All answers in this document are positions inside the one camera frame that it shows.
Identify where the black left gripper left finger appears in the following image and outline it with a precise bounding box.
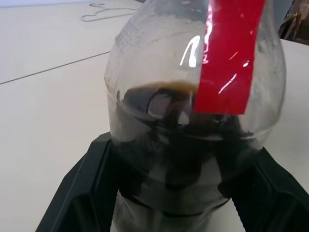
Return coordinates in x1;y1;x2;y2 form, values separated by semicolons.
35;132;122;232

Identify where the clear bottle with red label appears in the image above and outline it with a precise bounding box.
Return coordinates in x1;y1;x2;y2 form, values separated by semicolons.
103;0;287;232

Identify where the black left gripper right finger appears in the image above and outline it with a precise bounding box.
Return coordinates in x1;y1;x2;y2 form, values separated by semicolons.
217;145;309;232

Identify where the thin wire clothes hanger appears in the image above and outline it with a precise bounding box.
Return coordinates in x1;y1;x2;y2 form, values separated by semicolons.
81;2;141;23

